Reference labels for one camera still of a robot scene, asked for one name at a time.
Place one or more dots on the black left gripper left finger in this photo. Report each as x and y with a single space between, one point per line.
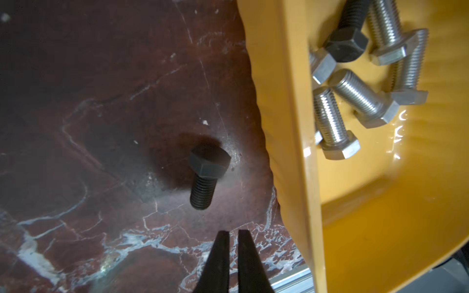
215 275

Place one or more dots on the black hex bolt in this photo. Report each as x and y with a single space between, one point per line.
347 43
209 163

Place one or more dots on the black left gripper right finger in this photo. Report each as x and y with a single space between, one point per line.
251 274

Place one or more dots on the yellow plastic storage tray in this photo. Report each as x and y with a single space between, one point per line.
374 222

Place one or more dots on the silver hex bolt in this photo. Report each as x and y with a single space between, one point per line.
392 43
318 137
407 74
322 65
371 109
337 143

